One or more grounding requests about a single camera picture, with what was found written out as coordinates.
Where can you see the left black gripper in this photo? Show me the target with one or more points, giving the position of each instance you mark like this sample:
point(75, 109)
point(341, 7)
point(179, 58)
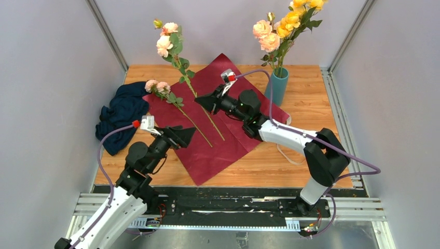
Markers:
point(180, 135)

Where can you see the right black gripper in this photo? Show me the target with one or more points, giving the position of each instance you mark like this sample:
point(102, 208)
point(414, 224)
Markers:
point(211, 103)

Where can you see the maroon wrapping paper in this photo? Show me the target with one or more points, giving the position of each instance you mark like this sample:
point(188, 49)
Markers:
point(201, 161)

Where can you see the pink yellow flower bunch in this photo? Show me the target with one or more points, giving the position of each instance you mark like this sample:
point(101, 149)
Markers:
point(163, 91)

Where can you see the teal conical vase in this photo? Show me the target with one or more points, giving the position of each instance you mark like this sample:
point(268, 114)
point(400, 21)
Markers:
point(279, 79)

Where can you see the peach flower stem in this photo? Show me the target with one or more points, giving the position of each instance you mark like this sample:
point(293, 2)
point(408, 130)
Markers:
point(268, 44)
point(169, 46)

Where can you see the yellow flower stem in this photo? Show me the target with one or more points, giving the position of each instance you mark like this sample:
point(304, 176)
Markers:
point(299, 19)

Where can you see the pink flower stem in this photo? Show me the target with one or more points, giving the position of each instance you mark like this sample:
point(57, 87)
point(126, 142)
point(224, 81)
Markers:
point(275, 24)

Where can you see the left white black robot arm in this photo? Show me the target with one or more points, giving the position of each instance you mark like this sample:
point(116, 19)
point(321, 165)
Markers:
point(132, 194)

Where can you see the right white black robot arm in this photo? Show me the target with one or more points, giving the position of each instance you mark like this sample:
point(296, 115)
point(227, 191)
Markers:
point(324, 154)

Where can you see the dark blue crumpled cloth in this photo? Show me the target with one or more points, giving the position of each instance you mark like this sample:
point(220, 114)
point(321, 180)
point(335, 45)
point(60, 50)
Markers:
point(125, 107)

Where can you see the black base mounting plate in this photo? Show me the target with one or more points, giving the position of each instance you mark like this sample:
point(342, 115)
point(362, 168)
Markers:
point(234, 207)

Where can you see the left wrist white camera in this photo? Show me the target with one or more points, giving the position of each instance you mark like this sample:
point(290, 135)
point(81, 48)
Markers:
point(147, 124)

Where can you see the right aluminium corner post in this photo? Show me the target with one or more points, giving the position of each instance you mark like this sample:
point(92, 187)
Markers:
point(351, 34)

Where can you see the aluminium corner post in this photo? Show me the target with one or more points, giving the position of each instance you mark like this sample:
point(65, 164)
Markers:
point(100, 19)
point(351, 34)

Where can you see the left aluminium corner post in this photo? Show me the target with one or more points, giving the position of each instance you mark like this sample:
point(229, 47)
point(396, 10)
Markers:
point(100, 19)

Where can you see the aluminium front rail frame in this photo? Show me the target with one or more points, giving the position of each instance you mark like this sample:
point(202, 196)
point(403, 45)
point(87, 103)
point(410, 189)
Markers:
point(353, 211)

